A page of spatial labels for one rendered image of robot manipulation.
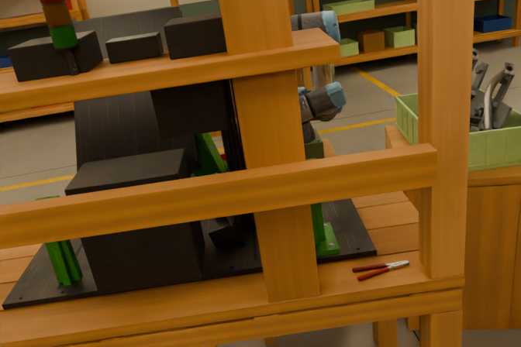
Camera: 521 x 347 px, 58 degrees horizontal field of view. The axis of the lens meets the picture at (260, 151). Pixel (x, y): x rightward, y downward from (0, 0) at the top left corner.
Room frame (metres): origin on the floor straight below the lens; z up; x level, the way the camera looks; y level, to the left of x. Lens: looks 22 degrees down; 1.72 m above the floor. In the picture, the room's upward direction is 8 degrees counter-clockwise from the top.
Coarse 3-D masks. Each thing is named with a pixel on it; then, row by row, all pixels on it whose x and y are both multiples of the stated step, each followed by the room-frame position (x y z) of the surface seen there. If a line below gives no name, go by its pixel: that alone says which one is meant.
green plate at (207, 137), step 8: (200, 136) 1.34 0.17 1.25; (208, 136) 1.41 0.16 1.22; (200, 144) 1.36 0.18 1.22; (208, 144) 1.36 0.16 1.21; (200, 152) 1.36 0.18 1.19; (208, 152) 1.34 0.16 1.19; (216, 152) 1.43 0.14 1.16; (208, 160) 1.36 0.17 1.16; (216, 160) 1.37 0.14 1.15; (200, 168) 1.36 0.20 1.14; (208, 168) 1.36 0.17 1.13; (216, 168) 1.34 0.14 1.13; (224, 168) 1.42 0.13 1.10; (200, 176) 1.36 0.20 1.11
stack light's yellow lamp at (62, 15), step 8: (48, 8) 1.01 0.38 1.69; (56, 8) 1.02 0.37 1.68; (64, 8) 1.03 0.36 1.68; (48, 16) 1.02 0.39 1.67; (56, 16) 1.01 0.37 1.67; (64, 16) 1.02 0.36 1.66; (48, 24) 1.02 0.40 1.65; (56, 24) 1.01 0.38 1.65; (64, 24) 1.02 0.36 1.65; (72, 24) 1.04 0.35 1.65
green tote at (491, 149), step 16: (400, 96) 2.32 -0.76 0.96; (416, 96) 2.32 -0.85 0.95; (400, 112) 2.24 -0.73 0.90; (416, 112) 2.32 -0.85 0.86; (512, 112) 1.90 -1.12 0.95; (400, 128) 2.24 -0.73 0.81; (416, 128) 1.98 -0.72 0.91; (512, 128) 1.71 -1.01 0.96; (416, 144) 1.98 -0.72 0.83; (480, 144) 1.72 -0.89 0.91; (496, 144) 1.71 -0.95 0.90; (512, 144) 1.71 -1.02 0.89; (480, 160) 1.72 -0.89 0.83; (496, 160) 1.71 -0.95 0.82; (512, 160) 1.71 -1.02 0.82
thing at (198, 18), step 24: (168, 24) 1.06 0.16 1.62; (192, 24) 1.04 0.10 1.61; (216, 24) 1.04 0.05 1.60; (24, 48) 1.04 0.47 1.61; (48, 48) 1.04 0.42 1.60; (72, 48) 1.04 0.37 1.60; (96, 48) 1.14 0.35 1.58; (168, 48) 1.04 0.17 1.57; (192, 48) 1.04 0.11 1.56; (216, 48) 1.04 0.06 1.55; (24, 72) 1.04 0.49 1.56; (48, 72) 1.04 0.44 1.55
